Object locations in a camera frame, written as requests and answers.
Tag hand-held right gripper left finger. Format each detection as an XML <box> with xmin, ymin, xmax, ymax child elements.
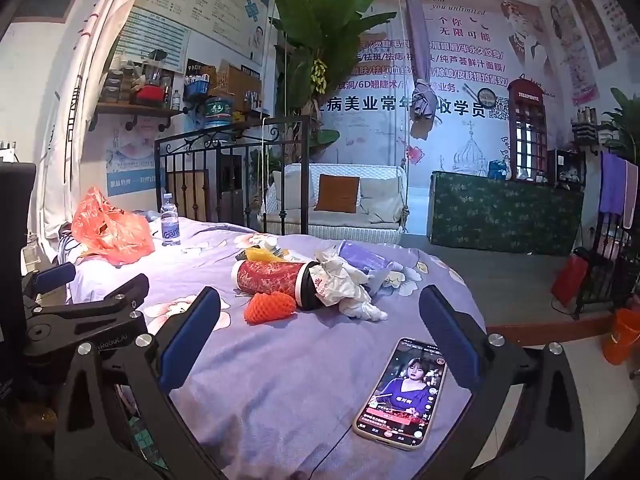
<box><xmin>55</xmin><ymin>286</ymin><xmax>236</xmax><ymax>480</ymax></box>

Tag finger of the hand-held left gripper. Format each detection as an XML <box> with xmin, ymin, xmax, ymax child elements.
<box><xmin>22</xmin><ymin>262</ymin><xmax>77</xmax><ymax>311</ymax></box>
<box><xmin>66</xmin><ymin>274</ymin><xmax>151</xmax><ymax>318</ymax></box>

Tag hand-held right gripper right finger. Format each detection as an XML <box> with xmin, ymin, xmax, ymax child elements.
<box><xmin>400</xmin><ymin>285</ymin><xmax>591</xmax><ymax>480</ymax></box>

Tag orange foam fruit net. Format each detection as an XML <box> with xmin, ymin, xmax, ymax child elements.
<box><xmin>244</xmin><ymin>291</ymin><xmax>297</xmax><ymax>323</ymax></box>

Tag white tissue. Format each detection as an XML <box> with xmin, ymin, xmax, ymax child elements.
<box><xmin>340</xmin><ymin>285</ymin><xmax>388</xmax><ymax>322</ymax></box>

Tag red patterned paper cup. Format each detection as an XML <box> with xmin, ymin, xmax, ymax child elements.
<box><xmin>231</xmin><ymin>259</ymin><xmax>321</xmax><ymax>311</ymax></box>

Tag yellow foam fruit net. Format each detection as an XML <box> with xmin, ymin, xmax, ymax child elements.
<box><xmin>243</xmin><ymin>246</ymin><xmax>281</xmax><ymax>263</ymax></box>

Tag small drink carton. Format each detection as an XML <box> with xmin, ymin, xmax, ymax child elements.
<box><xmin>339</xmin><ymin>240</ymin><xmax>396</xmax><ymax>281</ymax></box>

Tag white paper red print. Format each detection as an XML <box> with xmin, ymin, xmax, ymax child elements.
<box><xmin>311</xmin><ymin>247</ymin><xmax>361</xmax><ymax>306</ymax></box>

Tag orange plastic bag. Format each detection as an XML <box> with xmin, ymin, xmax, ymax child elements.
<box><xmin>71</xmin><ymin>186</ymin><xmax>156</xmax><ymax>265</ymax></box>

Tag smartphone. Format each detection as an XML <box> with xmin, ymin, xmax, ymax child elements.
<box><xmin>352</xmin><ymin>337</ymin><xmax>448</xmax><ymax>452</ymax></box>

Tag clear water bottle blue label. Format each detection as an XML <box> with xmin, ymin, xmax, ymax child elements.
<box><xmin>161</xmin><ymin>192</ymin><xmax>182</xmax><ymax>247</ymax></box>

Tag purple floral bedsheet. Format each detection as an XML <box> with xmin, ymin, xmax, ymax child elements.
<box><xmin>57</xmin><ymin>215</ymin><xmax>488</xmax><ymax>480</ymax></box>

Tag wooden panel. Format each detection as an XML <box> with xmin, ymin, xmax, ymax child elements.
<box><xmin>165</xmin><ymin>170</ymin><xmax>208</xmax><ymax>211</ymax></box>

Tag white wicker swing sofa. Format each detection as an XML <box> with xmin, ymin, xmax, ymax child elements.
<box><xmin>260</xmin><ymin>162</ymin><xmax>408</xmax><ymax>246</ymax></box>

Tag red paper bag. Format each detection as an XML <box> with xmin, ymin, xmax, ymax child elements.
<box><xmin>551</xmin><ymin>254</ymin><xmax>590</xmax><ymax>308</ymax></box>

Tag green floral covered counter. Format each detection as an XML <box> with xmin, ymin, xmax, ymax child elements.
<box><xmin>429</xmin><ymin>170</ymin><xmax>585</xmax><ymax>257</ymax></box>

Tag black floor appliance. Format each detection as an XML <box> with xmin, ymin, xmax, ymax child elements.
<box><xmin>217</xmin><ymin>152</ymin><xmax>246</xmax><ymax>221</ymax></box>

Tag white curtain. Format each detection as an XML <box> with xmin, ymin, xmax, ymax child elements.
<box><xmin>40</xmin><ymin>0</ymin><xmax>156</xmax><ymax>241</ymax></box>

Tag white sofa pillow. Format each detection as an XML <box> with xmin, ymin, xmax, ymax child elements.
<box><xmin>272</xmin><ymin>170</ymin><xmax>303</xmax><ymax>211</ymax></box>
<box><xmin>360</xmin><ymin>177</ymin><xmax>401</xmax><ymax>201</ymax></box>

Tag black metal rack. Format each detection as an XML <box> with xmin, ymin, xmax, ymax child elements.
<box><xmin>575</xmin><ymin>210</ymin><xmax>640</xmax><ymax>318</ymax></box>

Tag orange bucket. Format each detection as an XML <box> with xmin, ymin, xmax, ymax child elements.
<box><xmin>601</xmin><ymin>307</ymin><xmax>640</xmax><ymax>366</ymax></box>

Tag brown cushion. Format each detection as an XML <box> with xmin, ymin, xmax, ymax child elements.
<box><xmin>314</xmin><ymin>174</ymin><xmax>361</xmax><ymax>214</ymax></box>

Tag red blender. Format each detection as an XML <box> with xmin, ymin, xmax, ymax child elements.
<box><xmin>136</xmin><ymin>49</ymin><xmax>168</xmax><ymax>106</ymax></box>

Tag black display shelf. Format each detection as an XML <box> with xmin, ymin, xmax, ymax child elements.
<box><xmin>547</xmin><ymin>149</ymin><xmax>586</xmax><ymax>191</ymax></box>

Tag blue basket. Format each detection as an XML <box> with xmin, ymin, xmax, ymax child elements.
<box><xmin>184</xmin><ymin>74</ymin><xmax>211</xmax><ymax>98</ymax></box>

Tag red phone booth cabinet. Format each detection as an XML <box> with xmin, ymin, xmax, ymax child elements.
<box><xmin>507</xmin><ymin>77</ymin><xmax>546</xmax><ymax>181</ymax></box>

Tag purple towel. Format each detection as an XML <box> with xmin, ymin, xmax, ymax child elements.
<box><xmin>599</xmin><ymin>152</ymin><xmax>628</xmax><ymax>216</ymax></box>

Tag cardboard box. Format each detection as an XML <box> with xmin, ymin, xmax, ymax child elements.
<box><xmin>217</xmin><ymin>62</ymin><xmax>263</xmax><ymax>106</ymax></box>

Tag hanging purple umbrella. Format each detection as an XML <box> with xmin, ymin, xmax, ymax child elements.
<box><xmin>405</xmin><ymin>0</ymin><xmax>443</xmax><ymax>141</ymax></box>

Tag green potted plant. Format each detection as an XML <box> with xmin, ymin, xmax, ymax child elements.
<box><xmin>600</xmin><ymin>87</ymin><xmax>640</xmax><ymax>161</ymax></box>

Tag banana plant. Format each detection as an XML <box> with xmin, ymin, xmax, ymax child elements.
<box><xmin>267</xmin><ymin>0</ymin><xmax>396</xmax><ymax>161</ymax></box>

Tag face wall poster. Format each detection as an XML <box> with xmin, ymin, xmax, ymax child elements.
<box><xmin>105</xmin><ymin>110</ymin><xmax>161</xmax><ymax>196</ymax></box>

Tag black charging cable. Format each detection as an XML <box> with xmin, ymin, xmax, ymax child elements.
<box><xmin>310</xmin><ymin>425</ymin><xmax>362</xmax><ymax>480</ymax></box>

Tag wooden wall shelf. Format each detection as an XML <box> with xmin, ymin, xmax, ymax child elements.
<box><xmin>95</xmin><ymin>102</ymin><xmax>183</xmax><ymax>131</ymax></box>

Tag black iron bed frame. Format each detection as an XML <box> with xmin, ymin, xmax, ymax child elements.
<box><xmin>154</xmin><ymin>115</ymin><xmax>311</xmax><ymax>236</ymax></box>

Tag large wall advertisement banner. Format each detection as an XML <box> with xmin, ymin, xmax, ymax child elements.
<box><xmin>320</xmin><ymin>0</ymin><xmax>568</xmax><ymax>233</ymax></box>

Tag blue wall poster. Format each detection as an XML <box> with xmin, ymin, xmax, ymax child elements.
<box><xmin>122</xmin><ymin>7</ymin><xmax>191</xmax><ymax>73</ymax></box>

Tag portrait wall posters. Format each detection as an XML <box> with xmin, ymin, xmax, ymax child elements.
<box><xmin>550</xmin><ymin>0</ymin><xmax>616</xmax><ymax>106</ymax></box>

